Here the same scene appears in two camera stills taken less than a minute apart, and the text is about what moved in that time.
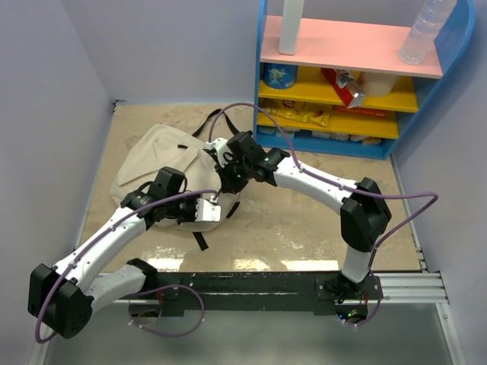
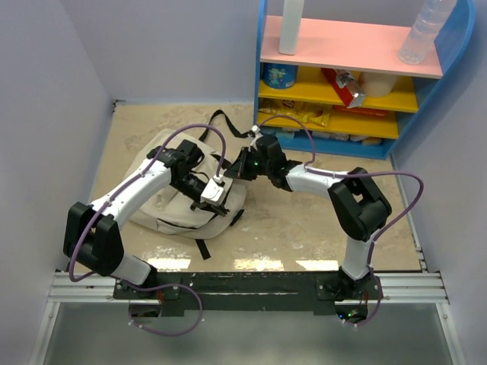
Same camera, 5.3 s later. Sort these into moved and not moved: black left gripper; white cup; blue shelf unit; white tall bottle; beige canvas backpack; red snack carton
Moved: beige canvas backpack; black left gripper
Not moved: white cup; red snack carton; blue shelf unit; white tall bottle
